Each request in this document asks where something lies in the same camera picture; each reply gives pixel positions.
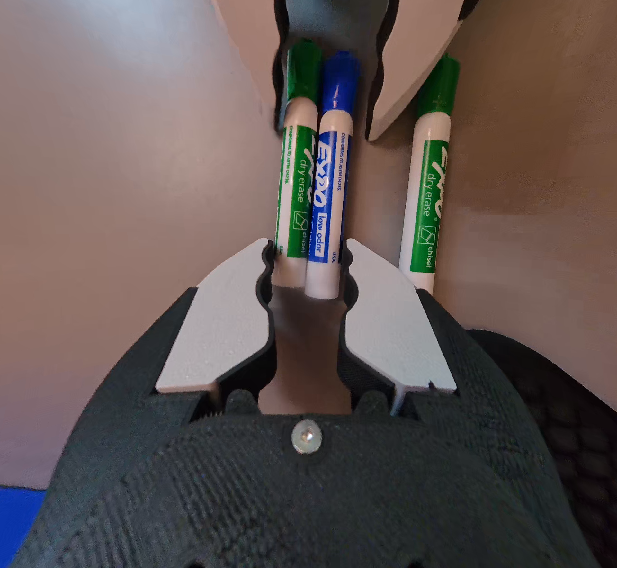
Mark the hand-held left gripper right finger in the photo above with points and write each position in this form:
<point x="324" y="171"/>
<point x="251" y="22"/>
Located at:
<point x="395" y="336"/>

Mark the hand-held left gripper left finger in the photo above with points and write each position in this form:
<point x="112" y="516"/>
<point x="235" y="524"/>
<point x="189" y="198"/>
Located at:
<point x="217" y="331"/>

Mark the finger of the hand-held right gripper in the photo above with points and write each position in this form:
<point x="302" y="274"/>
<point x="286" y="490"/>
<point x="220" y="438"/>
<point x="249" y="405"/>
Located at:
<point x="424" y="23"/>
<point x="246" y="8"/>

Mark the green dry erase marker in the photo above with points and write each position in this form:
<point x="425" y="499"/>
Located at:
<point x="298" y="168"/>
<point x="426" y="192"/>

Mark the blue dry erase marker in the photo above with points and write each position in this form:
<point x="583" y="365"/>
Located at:
<point x="330" y="182"/>

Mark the black mesh wrist rest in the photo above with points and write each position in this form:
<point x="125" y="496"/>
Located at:
<point x="578" y="433"/>

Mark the blue plastic object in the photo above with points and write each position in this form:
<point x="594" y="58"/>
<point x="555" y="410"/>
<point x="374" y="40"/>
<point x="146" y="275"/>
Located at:
<point x="19" y="524"/>

